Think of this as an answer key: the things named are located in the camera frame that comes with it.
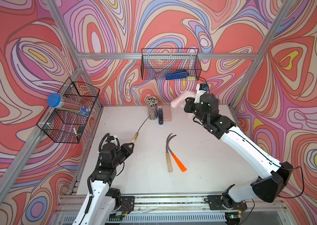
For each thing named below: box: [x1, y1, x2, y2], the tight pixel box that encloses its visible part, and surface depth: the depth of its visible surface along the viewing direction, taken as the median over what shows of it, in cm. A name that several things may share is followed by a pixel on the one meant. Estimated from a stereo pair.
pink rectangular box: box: [162, 105, 172, 122], surface depth 113 cm
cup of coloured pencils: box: [146, 96, 159, 120], surface depth 101 cm
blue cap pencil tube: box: [46, 92, 92, 117], surface depth 67 cm
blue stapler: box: [158, 107, 164, 126], surface depth 111 cm
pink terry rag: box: [170, 90, 197, 108], surface depth 73 cm
